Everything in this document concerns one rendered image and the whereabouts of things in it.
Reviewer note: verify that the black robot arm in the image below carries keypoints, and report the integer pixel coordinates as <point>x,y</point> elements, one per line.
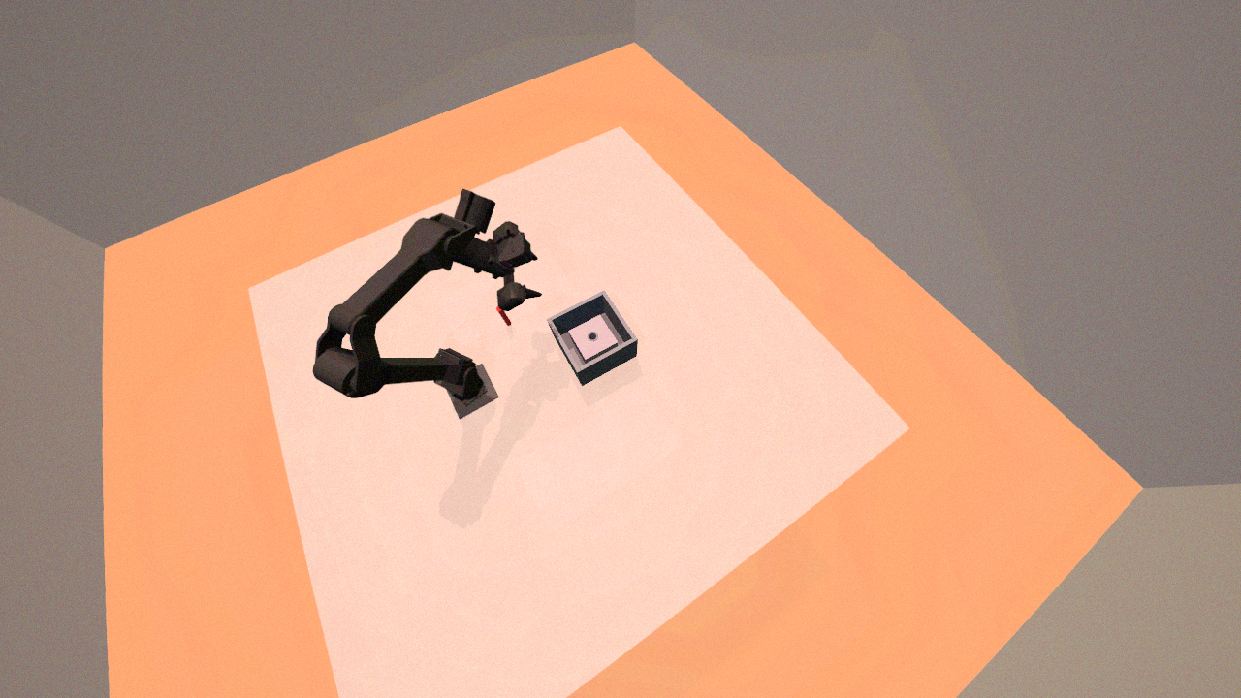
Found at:
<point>430,244</point>

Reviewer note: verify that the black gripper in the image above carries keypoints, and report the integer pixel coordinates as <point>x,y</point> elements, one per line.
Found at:
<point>512,293</point>

